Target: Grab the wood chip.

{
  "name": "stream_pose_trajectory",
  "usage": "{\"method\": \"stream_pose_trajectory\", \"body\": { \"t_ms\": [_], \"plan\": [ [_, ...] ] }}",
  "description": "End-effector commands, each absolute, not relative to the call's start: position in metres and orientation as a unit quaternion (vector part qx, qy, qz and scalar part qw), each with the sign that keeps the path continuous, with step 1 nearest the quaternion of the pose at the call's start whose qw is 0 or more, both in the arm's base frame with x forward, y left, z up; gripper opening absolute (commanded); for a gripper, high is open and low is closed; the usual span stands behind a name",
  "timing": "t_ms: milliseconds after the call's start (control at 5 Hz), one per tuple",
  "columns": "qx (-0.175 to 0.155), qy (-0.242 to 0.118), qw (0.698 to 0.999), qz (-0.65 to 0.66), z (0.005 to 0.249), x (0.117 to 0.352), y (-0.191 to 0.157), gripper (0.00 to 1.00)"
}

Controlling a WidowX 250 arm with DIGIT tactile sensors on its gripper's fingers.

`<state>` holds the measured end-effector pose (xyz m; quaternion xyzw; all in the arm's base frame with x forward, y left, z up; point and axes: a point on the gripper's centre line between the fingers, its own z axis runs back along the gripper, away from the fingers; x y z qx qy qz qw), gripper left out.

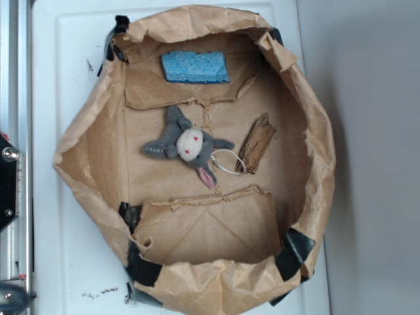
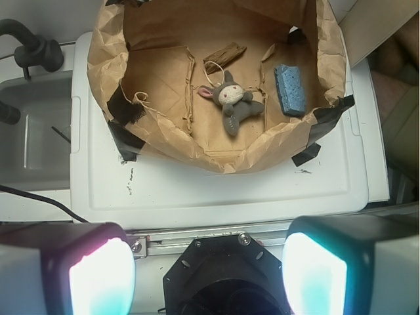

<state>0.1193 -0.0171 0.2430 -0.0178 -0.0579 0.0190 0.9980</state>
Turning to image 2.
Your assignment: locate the black cable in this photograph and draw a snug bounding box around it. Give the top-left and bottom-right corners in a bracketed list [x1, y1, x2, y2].
[0, 184, 91, 224]

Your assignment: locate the blue sponge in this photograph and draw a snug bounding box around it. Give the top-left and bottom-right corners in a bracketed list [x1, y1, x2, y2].
[274, 64, 306, 117]

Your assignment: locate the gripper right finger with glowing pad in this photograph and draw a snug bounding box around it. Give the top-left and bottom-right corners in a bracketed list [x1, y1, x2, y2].
[282, 215, 419, 314]

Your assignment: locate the small brown wood piece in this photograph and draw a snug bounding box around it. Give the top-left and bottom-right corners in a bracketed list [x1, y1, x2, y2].
[204, 60, 219, 74]

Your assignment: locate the crumpled brown paper bag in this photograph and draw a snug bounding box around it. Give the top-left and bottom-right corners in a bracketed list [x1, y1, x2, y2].
[87, 1, 347, 174]

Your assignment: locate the black octagonal mount plate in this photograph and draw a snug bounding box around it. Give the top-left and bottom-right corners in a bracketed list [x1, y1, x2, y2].
[163, 236, 291, 314]

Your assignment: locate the black tape strip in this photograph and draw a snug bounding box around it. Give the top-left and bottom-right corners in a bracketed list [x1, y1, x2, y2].
[307, 94, 355, 147]
[108, 121, 146, 161]

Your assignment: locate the small black tape piece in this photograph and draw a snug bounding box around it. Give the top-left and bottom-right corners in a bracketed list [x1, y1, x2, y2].
[291, 143, 321, 167]

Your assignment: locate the black tape strip right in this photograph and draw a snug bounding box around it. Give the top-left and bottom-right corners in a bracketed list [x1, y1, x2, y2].
[307, 94, 355, 147]

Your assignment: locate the black faucet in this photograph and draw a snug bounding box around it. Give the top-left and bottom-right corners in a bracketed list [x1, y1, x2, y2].
[1, 19, 64, 81]

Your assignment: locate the black tape strip left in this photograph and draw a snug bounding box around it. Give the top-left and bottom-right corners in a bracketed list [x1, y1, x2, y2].
[108, 121, 146, 161]

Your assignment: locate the black tape patch inside bag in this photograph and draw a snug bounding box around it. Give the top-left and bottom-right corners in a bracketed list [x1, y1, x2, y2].
[107, 87, 145, 126]

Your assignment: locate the grey sink basin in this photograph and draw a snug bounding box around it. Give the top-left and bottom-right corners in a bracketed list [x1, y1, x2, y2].
[1, 71, 72, 191]

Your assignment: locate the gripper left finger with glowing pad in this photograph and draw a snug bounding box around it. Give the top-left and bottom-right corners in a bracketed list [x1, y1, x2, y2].
[1, 222, 136, 314]

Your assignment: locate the grey plush bunny toy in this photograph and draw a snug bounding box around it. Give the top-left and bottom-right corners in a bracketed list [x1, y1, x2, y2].
[198, 70, 264, 136]

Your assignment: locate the aluminium rail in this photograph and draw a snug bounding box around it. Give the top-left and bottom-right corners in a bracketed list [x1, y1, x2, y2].
[126, 222, 290, 259]

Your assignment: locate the brown wood chip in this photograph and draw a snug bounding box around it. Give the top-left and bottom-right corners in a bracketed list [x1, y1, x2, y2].
[203, 42, 247, 66]

